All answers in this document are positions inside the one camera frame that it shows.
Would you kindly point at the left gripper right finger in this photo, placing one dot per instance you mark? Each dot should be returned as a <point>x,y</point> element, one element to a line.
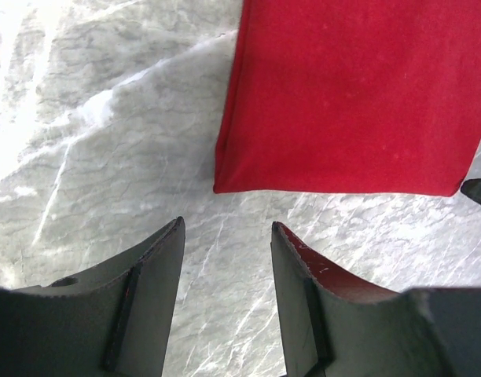
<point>334,323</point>

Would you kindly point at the red t shirt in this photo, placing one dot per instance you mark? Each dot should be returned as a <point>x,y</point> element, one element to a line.
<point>352,97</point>

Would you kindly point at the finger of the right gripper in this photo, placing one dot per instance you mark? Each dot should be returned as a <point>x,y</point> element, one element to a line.
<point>472,189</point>

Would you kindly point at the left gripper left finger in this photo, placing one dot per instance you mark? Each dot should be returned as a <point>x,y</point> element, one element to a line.
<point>112,319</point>

